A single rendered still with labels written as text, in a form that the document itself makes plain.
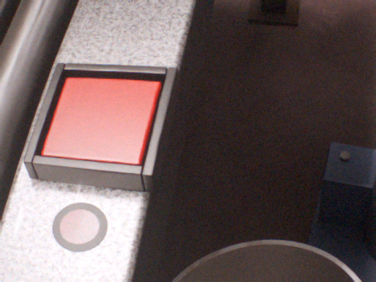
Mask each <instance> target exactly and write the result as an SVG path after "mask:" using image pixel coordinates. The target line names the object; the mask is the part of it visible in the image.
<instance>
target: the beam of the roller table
mask: <svg viewBox="0 0 376 282"><path fill-rule="evenodd" d="M214 1H215V0H79V2H78V4H77V7H76V9H75V12H74V14H73V16H72V19H71V21H70V23H69V26H68V28H67V31H66V33H65V35H64V38H63V40H62V43H61V45H60V49H59V51H58V55H57V56H56V60H55V61H54V64H53V67H52V69H51V71H50V74H49V77H48V81H47V83H46V86H45V88H44V90H43V93H42V98H41V100H40V102H39V105H38V107H37V111H36V114H35V116H34V119H33V121H32V126H31V128H30V131H29V135H28V137H27V140H26V144H25V146H24V149H23V153H22V155H21V158H20V162H19V164H18V167H17V171H16V173H15V178H14V179H13V183H12V186H11V190H10V192H9V197H8V199H7V203H6V205H5V209H4V212H3V216H2V219H1V222H0V282H156V275H157V272H158V267H159V261H160V256H161V252H162V248H163V242H164V238H165V232H166V230H167V224H168V221H169V212H170V209H171V204H172V200H173V195H174V191H175V186H176V182H177V177H178V170H179V165H180V161H181V155H182V151H183V146H184V142H185V137H186V133H187V128H188V124H189V118H190V115H191V109H192V106H193V100H194V96H195V91H196V87H197V79H198V75H199V70H200V66H201V61H202V58H203V52H204V49H205V43H206V40H207V32H208V28H209V23H210V20H211V17H212V12H213V6H214ZM57 63H65V64H66V63H78V64H83V63H87V64H115V65H119V64H124V65H134V66H164V67H167V69H168V67H174V68H178V70H179V79H180V88H179V96H178V100H177V105H176V108H175V113H174V116H173V122H172V125H171V130H170V134H169V139H168V142H167V148H166V151H165V154H164V159H163V163H162V168H161V171H160V179H159V183H158V187H157V191H156V193H149V192H146V191H145V192H141V191H135V190H127V189H114V188H107V187H94V186H89V185H80V184H73V183H61V182H54V181H47V180H41V179H31V178H30V177H29V175H28V172H27V169H26V168H25V166H24V157H25V155H26V150H27V148H28V146H29V141H30V139H31V137H32V132H33V130H34V128H35V125H36V120H37V119H38V115H39V113H40V108H41V106H42V104H43V101H44V98H45V96H46V92H47V90H48V87H49V84H50V82H51V80H52V76H53V73H54V69H55V68H56V65H57ZM79 202H86V203H91V204H93V205H96V206H97V207H98V208H99V209H100V210H101V211H102V212H103V213H104V214H105V217H106V219H107V223H108V229H107V234H106V237H105V238H104V239H103V240H102V242H101V243H100V244H98V246H96V247H95V248H93V249H90V250H87V251H82V252H72V251H69V250H67V249H64V248H63V247H61V246H60V245H59V244H58V243H57V242H56V240H55V238H54V236H53V233H52V223H53V221H54V218H55V217H56V215H57V213H58V212H59V211H60V210H62V209H63V208H64V207H66V206H68V205H70V204H72V203H79Z"/></svg>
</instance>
